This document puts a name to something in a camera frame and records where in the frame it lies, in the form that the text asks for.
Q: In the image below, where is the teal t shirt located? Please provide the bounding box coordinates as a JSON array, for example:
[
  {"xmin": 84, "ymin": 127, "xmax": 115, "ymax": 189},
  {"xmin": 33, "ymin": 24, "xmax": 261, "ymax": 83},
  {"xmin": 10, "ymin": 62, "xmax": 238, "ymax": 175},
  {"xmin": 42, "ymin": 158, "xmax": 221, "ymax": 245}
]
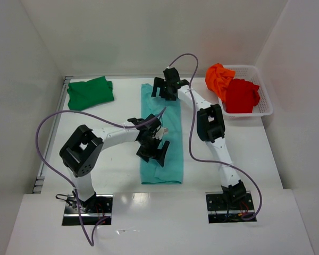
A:
[{"xmin": 140, "ymin": 83, "xmax": 183, "ymax": 184}]

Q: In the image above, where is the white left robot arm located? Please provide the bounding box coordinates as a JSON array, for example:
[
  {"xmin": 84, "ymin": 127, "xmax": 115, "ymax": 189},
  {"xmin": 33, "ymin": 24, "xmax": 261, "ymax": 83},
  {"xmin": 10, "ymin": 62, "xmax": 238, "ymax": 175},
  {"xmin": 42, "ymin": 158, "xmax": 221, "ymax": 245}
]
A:
[{"xmin": 60, "ymin": 114, "xmax": 170, "ymax": 212}]

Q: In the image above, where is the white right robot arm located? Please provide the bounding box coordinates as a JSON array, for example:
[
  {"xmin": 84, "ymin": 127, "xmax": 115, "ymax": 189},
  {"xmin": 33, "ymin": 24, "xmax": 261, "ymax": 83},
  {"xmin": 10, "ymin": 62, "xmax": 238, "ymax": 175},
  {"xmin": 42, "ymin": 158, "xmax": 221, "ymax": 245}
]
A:
[{"xmin": 152, "ymin": 67, "xmax": 246, "ymax": 210}]

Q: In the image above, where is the orange t shirt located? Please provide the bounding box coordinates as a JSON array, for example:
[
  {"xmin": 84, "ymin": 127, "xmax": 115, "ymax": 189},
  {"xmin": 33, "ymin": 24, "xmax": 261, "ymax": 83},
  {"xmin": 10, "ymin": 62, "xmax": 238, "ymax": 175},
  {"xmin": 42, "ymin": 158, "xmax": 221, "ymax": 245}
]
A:
[{"xmin": 205, "ymin": 63, "xmax": 236, "ymax": 102}]

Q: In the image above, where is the red t shirt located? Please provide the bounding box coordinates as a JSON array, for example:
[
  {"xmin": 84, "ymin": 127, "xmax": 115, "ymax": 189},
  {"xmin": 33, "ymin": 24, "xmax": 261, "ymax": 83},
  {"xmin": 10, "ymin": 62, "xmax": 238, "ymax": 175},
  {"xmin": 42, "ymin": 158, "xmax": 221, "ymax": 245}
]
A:
[{"xmin": 225, "ymin": 79, "xmax": 261, "ymax": 114}]

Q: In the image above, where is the white plastic basket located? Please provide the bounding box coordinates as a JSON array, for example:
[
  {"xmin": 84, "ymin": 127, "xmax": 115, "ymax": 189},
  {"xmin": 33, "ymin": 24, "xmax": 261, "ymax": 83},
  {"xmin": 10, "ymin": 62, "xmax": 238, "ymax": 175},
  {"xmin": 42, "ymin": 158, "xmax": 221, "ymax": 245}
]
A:
[{"xmin": 219, "ymin": 65, "xmax": 273, "ymax": 118}]

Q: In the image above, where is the green folded t shirt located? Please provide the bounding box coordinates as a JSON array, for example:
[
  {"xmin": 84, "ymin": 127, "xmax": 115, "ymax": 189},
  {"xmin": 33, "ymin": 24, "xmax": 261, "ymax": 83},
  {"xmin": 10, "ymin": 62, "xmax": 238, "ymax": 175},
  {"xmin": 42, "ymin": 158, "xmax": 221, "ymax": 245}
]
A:
[{"xmin": 67, "ymin": 76, "xmax": 114, "ymax": 111}]

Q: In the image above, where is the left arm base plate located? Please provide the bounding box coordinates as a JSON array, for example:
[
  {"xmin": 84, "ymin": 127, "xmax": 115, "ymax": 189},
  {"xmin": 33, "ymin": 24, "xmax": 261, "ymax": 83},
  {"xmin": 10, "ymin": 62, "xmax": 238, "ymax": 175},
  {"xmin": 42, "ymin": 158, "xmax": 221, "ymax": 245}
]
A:
[{"xmin": 56, "ymin": 194, "xmax": 113, "ymax": 226}]

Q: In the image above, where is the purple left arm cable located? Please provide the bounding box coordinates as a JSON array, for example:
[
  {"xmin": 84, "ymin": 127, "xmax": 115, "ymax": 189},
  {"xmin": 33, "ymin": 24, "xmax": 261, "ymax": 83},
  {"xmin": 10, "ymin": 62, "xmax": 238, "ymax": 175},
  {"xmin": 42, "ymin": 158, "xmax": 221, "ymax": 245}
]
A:
[{"xmin": 36, "ymin": 106, "xmax": 166, "ymax": 247}]

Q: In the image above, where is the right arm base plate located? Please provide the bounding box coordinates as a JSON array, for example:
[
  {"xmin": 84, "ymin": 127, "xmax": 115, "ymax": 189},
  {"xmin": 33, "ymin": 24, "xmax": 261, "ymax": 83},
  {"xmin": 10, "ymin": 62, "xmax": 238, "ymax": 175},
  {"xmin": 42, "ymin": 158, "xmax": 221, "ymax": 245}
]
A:
[{"xmin": 205, "ymin": 192, "xmax": 255, "ymax": 224}]

